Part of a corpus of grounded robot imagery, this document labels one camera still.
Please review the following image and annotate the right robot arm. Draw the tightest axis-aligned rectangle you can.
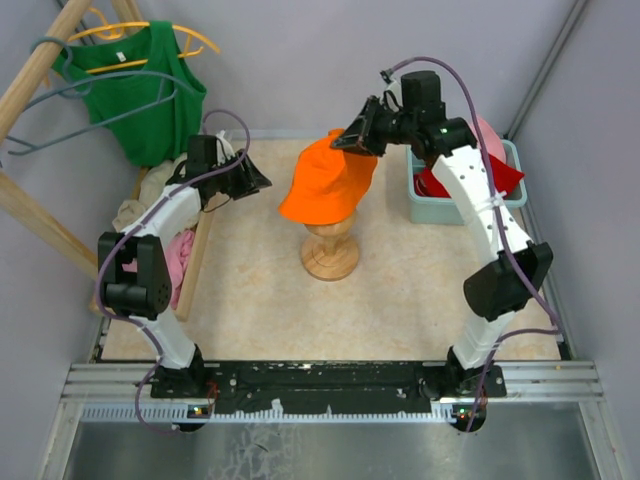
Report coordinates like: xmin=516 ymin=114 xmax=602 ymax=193
xmin=332 ymin=70 xmax=553 ymax=399

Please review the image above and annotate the grey clothes hanger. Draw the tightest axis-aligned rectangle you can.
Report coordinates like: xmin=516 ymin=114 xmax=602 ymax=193
xmin=6 ymin=36 xmax=196 ymax=157

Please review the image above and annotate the aluminium rail frame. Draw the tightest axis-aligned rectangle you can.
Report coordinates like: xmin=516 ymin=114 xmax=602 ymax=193
xmin=62 ymin=361 xmax=604 ymax=425

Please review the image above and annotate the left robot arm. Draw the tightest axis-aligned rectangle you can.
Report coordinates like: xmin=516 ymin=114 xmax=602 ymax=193
xmin=96 ymin=134 xmax=271 ymax=398

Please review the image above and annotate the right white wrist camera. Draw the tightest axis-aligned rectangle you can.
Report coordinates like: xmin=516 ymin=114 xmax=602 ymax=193
xmin=380 ymin=70 xmax=403 ymax=112

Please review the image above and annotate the light blue plastic bin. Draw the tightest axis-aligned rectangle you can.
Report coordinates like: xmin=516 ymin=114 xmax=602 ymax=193
xmin=405 ymin=140 xmax=528 ymax=226

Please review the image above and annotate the pink hat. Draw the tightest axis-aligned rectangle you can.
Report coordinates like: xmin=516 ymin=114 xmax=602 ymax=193
xmin=473 ymin=116 xmax=506 ymax=161

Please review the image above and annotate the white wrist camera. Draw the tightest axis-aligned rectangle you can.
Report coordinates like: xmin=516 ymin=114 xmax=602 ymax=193
xmin=380 ymin=70 xmax=403 ymax=112
xmin=215 ymin=130 xmax=235 ymax=165

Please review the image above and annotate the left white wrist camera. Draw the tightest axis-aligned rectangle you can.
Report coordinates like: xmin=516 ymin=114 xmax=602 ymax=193
xmin=215 ymin=130 xmax=235 ymax=165

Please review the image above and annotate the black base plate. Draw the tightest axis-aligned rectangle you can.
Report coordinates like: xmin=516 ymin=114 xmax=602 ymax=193
xmin=151 ymin=361 xmax=507 ymax=415

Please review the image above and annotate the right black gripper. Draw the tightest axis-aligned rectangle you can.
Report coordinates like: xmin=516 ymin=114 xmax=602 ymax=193
xmin=329 ymin=96 xmax=415 ymax=159

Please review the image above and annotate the wooden clothes rack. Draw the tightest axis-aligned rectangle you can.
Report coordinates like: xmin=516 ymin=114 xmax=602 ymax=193
xmin=0 ymin=0 xmax=216 ymax=322

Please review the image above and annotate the orange bucket hat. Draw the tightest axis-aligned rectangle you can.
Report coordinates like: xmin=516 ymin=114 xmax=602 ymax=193
xmin=279 ymin=129 xmax=378 ymax=225

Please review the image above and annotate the beige garment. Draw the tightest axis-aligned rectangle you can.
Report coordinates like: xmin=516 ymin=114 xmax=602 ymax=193
xmin=112 ymin=153 xmax=187 ymax=232

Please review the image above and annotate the yellow clothes hanger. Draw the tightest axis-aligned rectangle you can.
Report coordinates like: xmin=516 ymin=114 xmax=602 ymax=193
xmin=63 ymin=1 xmax=221 ymax=74

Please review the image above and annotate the pink garment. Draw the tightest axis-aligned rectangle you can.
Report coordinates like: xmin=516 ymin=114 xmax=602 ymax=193
xmin=124 ymin=229 xmax=197 ymax=311

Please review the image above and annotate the green tank top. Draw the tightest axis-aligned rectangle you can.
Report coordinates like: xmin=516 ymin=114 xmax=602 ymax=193
xmin=53 ymin=21 xmax=207 ymax=167

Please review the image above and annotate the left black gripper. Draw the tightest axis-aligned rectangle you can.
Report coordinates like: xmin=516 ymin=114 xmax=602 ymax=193
xmin=209 ymin=148 xmax=271 ymax=200

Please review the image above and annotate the red hat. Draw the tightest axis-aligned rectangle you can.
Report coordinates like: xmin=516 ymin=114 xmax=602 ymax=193
xmin=413 ymin=154 xmax=525 ymax=198

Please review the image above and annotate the wooden hat stand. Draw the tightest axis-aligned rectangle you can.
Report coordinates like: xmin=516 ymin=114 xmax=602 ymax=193
xmin=300 ymin=211 xmax=360 ymax=282

